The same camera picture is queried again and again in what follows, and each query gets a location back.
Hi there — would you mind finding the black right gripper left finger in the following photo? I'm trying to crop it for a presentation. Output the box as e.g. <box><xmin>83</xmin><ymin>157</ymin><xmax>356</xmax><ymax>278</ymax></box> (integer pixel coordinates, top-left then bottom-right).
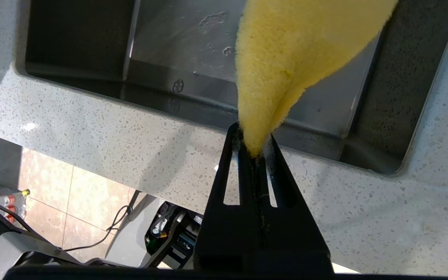
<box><xmin>194</xmin><ymin>122</ymin><xmax>259</xmax><ymax>273</ymax></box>

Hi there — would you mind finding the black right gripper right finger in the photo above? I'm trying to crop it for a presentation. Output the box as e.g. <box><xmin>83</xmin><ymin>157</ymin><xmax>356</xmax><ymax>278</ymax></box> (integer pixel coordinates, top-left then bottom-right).
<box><xmin>255</xmin><ymin>133</ymin><xmax>333</xmax><ymax>275</ymax></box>

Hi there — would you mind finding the yellow sponge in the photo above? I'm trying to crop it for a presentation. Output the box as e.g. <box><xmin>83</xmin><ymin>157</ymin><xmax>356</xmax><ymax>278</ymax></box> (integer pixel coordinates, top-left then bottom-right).
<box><xmin>234</xmin><ymin>0</ymin><xmax>399</xmax><ymax>158</ymax></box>

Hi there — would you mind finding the grey black robot base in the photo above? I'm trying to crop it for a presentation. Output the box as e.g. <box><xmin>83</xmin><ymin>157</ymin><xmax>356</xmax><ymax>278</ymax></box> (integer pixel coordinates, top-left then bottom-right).
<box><xmin>0</xmin><ymin>188</ymin><xmax>207</xmax><ymax>280</ymax></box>

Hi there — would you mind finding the stainless steel sink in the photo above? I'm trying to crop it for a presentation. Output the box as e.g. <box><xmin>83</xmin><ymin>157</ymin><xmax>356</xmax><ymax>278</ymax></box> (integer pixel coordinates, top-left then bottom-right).
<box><xmin>24</xmin><ymin>0</ymin><xmax>448</xmax><ymax>176</ymax></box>

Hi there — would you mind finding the clear bottle red label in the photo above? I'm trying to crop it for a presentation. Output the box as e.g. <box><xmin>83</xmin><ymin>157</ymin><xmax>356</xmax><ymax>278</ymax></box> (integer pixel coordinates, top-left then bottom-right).
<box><xmin>0</xmin><ymin>189</ymin><xmax>31</xmax><ymax>209</ymax></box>
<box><xmin>4</xmin><ymin>206</ymin><xmax>27</xmax><ymax>224</ymax></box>

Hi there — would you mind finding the black floor cable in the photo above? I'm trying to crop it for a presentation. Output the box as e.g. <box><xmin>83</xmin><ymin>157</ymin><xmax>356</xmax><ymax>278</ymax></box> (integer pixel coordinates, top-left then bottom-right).
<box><xmin>62</xmin><ymin>190</ymin><xmax>144</xmax><ymax>253</ymax></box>

